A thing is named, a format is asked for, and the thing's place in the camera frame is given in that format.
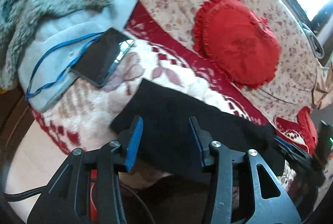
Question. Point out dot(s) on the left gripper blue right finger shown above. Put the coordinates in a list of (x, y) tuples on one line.
[(202, 141)]

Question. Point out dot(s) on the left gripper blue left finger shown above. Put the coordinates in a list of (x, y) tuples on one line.
[(129, 140)]

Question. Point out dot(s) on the black pants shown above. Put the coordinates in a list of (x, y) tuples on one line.
[(177, 130)]

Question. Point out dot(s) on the small red frilled pillow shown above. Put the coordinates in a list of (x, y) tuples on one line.
[(308, 129)]

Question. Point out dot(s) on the red white patterned blanket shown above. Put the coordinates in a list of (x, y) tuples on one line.
[(82, 116)]

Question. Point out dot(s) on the beige curtain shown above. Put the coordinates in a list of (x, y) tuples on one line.
[(323, 89)]

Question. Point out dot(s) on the black smartphone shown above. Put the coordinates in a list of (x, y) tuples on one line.
[(102, 57)]

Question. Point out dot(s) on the red heart pillow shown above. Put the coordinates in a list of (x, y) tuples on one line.
[(237, 41)]

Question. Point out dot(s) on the grey fleece light blue garment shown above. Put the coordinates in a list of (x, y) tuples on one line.
[(42, 39)]

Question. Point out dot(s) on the floral beige quilt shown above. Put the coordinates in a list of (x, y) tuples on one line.
[(295, 76)]

